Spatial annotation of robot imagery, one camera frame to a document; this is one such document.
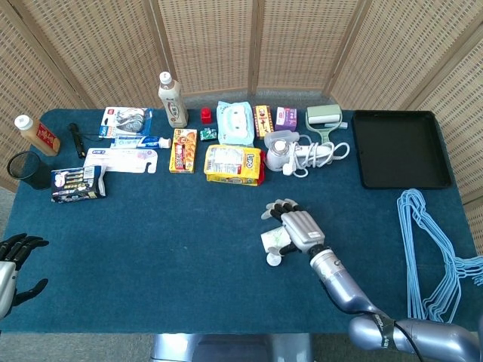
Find green lint roller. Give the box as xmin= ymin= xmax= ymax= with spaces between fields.
xmin=304 ymin=104 xmax=349 ymax=144

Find yellow curry box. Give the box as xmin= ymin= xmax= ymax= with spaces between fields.
xmin=168 ymin=127 xmax=198 ymax=174

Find narrow yellow red box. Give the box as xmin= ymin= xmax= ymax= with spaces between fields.
xmin=253 ymin=105 xmax=275 ymax=140

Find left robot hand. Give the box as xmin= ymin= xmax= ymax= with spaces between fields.
xmin=0 ymin=232 xmax=50 ymax=320

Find black stick with lanyard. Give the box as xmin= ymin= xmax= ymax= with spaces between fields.
xmin=67 ymin=122 xmax=100 ymax=159

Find black mesh pen holder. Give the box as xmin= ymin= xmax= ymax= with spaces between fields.
xmin=6 ymin=150 xmax=52 ymax=191

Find yellow Lipo snack bag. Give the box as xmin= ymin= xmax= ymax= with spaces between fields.
xmin=203 ymin=144 xmax=266 ymax=187

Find white power cable with plug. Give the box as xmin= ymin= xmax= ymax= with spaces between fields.
xmin=282 ymin=141 xmax=351 ymax=179

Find dark blue tablecloth-covered table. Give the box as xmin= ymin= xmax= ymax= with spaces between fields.
xmin=0 ymin=108 xmax=483 ymax=335

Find small purple box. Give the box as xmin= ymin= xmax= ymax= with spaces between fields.
xmin=274 ymin=106 xmax=298 ymax=132

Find brown bottle with red label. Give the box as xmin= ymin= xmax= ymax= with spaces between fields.
xmin=14 ymin=115 xmax=61 ymax=157

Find black arm cable with connector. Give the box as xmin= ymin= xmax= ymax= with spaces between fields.
xmin=358 ymin=307 xmax=431 ymax=357

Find blue white toothpaste tube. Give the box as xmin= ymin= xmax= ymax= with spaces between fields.
xmin=109 ymin=135 xmax=172 ymax=150

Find white printed paper cup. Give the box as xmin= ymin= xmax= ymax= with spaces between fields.
xmin=260 ymin=225 xmax=294 ymax=254

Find white toothbrush card pack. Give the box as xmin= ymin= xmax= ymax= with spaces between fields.
xmin=82 ymin=147 xmax=158 ymax=174

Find dark sanitary pad pack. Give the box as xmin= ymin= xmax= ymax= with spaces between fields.
xmin=51 ymin=165 xmax=107 ymax=204

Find milk tea bottle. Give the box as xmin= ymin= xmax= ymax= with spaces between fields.
xmin=157 ymin=71 xmax=189 ymax=128

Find black rectangular tray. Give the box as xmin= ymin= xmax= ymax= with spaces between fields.
xmin=351 ymin=109 xmax=453 ymax=189

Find clear hooks blister pack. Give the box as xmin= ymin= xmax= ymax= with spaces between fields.
xmin=98 ymin=106 xmax=155 ymax=139

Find white handheld appliance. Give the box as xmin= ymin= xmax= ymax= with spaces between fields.
xmin=294 ymin=145 xmax=335 ymax=158

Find wicker folding screen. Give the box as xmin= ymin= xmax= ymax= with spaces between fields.
xmin=0 ymin=0 xmax=483 ymax=227

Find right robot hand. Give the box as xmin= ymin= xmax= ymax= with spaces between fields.
xmin=260 ymin=198 xmax=326 ymax=257

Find light blue wet wipes pack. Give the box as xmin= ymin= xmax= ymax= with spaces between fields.
xmin=216 ymin=100 xmax=256 ymax=147

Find silver robot torso base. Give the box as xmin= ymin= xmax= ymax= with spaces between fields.
xmin=150 ymin=332 xmax=314 ymax=362

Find light blue wire hangers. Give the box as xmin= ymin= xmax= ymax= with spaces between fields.
xmin=396 ymin=188 xmax=483 ymax=324

